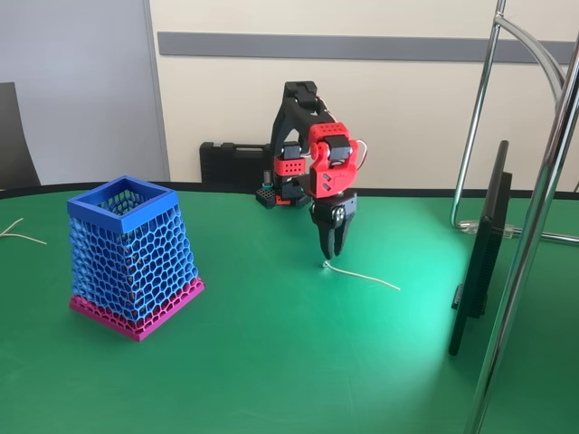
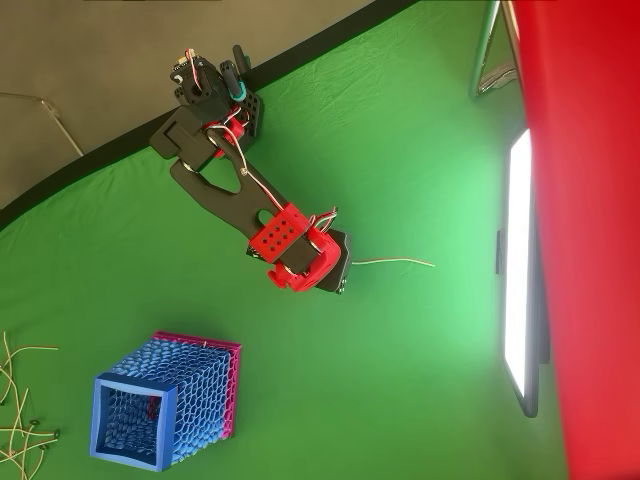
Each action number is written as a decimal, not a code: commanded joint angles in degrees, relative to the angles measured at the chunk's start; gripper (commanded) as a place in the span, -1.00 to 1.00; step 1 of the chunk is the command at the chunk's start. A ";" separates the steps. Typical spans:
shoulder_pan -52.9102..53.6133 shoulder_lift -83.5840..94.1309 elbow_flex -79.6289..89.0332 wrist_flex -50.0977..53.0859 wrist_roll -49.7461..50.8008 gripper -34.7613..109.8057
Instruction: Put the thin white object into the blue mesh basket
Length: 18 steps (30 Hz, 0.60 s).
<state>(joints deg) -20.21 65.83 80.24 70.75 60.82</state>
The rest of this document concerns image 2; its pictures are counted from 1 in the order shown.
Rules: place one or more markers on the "black monitor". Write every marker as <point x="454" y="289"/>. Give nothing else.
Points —
<point x="517" y="250"/>

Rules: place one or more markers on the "green table cloth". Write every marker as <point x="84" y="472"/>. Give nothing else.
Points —
<point x="375" y="150"/>

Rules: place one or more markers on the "chrome tube stand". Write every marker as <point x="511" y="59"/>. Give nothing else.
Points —
<point x="480" y="50"/>

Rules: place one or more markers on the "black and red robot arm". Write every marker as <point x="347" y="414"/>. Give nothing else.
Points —
<point x="235" y="210"/>

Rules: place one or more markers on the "large red blurred cover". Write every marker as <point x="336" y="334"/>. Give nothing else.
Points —
<point x="590" y="225"/>

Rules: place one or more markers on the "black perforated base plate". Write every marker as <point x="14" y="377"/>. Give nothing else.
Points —
<point x="252" y="115"/>

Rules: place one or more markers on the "thin chrome floor leg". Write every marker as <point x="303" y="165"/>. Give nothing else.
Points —
<point x="60" y="125"/>

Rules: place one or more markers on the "blue and pink lattice basket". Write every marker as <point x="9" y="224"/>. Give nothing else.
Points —
<point x="200" y="390"/>

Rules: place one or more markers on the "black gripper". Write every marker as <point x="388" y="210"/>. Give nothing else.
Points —
<point x="336" y="272"/>

